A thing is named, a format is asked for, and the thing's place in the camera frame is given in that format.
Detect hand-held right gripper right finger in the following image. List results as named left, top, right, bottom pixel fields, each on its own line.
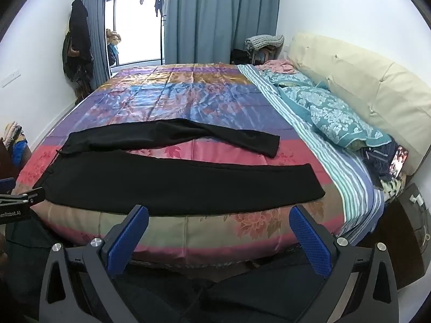
left=290, top=205, right=399, bottom=323

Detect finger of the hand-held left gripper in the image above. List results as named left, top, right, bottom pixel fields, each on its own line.
left=0, top=188, right=46, bottom=208

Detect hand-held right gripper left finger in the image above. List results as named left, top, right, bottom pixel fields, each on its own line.
left=38, top=205, right=150, bottom=323

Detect black pants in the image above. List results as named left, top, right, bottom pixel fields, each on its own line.
left=34, top=118, right=325, bottom=216

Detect dark wooden furniture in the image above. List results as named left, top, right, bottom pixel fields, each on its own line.
left=0, top=138, right=22, bottom=180

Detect pile of colourful clothes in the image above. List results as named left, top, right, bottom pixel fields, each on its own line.
left=2, top=121, right=32, bottom=168

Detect striped bedsheet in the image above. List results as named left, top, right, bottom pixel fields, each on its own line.
left=237, top=64, right=384, bottom=239

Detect dark wooden nightstand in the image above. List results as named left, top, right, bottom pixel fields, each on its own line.
left=380, top=182, right=431, bottom=290

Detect floral patterned cloth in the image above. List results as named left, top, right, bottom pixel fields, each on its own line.
left=380, top=175, right=407, bottom=203

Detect dark blue striped garment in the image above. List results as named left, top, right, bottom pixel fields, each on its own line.
left=357, top=139, right=399, bottom=183

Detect dark cloth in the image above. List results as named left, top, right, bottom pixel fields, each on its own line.
left=111, top=242, right=340, bottom=323

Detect phone with lit screen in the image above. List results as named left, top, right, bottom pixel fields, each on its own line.
left=389, top=145, right=409, bottom=177

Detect brown hanging bag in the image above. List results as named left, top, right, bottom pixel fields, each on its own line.
left=74, top=69, right=93, bottom=106

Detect teal floral blanket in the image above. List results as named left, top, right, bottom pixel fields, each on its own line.
left=279, top=86, right=393, bottom=149

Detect multicoloured floral satin blanket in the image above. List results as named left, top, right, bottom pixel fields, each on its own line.
left=15, top=62, right=344, bottom=263

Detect small teal floral pillow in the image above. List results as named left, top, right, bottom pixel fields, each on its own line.
left=259, top=69, right=329, bottom=91

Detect black hanging coat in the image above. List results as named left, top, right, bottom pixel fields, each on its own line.
left=62, top=0, right=94, bottom=82

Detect cream pillow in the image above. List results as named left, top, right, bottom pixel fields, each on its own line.
left=288, top=33, right=431, bottom=175

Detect yellow and blue balcony clothes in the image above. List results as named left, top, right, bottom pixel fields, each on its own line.
left=106, top=29, right=122, bottom=66

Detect narrow blue curtain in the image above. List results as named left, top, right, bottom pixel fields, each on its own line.
left=82, top=0, right=110, bottom=89

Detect pink cloth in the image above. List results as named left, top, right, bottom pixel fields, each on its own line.
left=259, top=59, right=298, bottom=75

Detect chair with clothes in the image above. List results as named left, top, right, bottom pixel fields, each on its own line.
left=249, top=48, right=281, bottom=65

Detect black bag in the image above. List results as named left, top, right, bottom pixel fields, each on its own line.
left=231, top=50, right=251, bottom=65

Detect grey knit blanket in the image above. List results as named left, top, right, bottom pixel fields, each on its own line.
left=245, top=34, right=285, bottom=53

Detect wide blue curtain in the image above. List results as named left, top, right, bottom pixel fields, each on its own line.
left=165, top=0, right=281, bottom=65

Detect white cable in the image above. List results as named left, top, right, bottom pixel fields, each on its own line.
left=409, top=193, right=431, bottom=243

